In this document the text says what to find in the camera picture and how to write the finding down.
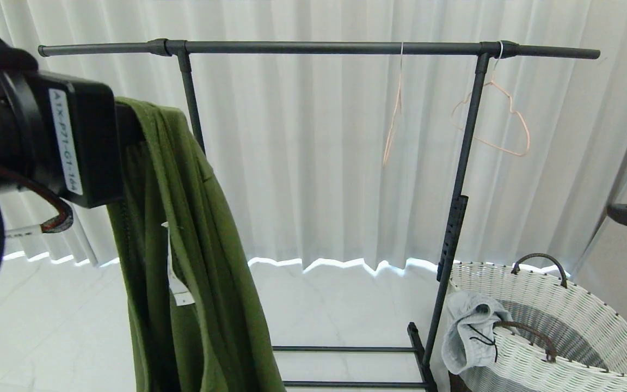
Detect green printed shirt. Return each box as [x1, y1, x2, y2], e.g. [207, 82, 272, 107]
[107, 97, 287, 392]

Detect white laundry basket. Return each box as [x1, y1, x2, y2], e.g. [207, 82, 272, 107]
[447, 253, 627, 392]

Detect pale grey shorts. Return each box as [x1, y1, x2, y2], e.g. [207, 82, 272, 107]
[441, 290, 515, 375]

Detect white curtain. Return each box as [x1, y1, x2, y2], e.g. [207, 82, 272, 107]
[0, 0, 627, 273]

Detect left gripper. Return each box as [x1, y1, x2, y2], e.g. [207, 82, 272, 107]
[0, 68, 125, 210]

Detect black clothes rack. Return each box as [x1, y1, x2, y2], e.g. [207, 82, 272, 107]
[38, 38, 601, 392]

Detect pink clothes hanger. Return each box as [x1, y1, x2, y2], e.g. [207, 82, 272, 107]
[382, 41, 404, 168]
[451, 40, 531, 157]

